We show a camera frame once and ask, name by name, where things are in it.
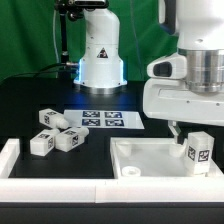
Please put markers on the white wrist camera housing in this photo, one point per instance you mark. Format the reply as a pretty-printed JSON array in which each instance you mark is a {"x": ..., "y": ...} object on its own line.
[{"x": 173, "y": 66}]

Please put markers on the paper sheet with tags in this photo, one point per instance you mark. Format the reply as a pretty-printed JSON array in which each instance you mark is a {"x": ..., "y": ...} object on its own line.
[{"x": 104, "y": 119}]

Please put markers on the white U-shaped fence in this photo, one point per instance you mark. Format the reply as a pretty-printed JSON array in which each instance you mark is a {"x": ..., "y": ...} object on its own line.
[{"x": 208, "y": 187}]

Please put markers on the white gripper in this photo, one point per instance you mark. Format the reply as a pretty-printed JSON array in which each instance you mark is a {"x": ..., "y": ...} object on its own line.
[{"x": 171, "y": 100}]

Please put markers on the black camera stand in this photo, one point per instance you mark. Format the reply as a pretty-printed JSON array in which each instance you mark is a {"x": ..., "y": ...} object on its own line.
[{"x": 72, "y": 9}]

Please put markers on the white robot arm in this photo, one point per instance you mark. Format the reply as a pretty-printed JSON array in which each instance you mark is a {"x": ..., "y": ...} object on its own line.
[{"x": 198, "y": 26}]

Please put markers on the green backdrop curtain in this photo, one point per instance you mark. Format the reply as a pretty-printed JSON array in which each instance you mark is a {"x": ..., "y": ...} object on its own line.
[{"x": 30, "y": 36}]

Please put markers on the white square table top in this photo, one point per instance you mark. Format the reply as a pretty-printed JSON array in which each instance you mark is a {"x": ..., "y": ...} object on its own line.
[{"x": 145, "y": 158}]

